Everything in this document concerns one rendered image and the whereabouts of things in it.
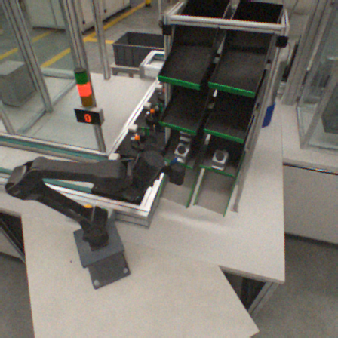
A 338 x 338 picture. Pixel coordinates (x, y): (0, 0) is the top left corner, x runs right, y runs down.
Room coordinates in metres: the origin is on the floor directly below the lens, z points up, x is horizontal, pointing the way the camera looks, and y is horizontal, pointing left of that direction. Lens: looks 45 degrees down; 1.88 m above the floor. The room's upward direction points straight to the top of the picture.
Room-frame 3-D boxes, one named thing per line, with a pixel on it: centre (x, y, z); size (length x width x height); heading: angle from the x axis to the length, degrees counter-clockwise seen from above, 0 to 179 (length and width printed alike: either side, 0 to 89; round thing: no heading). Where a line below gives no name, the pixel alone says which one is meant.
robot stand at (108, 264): (0.48, 0.25, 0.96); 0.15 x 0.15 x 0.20; 25
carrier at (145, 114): (1.35, 0.07, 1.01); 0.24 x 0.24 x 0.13; 74
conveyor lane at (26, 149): (0.97, 0.49, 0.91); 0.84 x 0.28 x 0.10; 74
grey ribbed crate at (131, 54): (3.00, 0.26, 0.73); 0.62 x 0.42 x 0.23; 74
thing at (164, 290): (0.50, 0.20, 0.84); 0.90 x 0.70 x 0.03; 25
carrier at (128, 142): (1.11, 0.14, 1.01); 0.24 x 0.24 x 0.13; 74
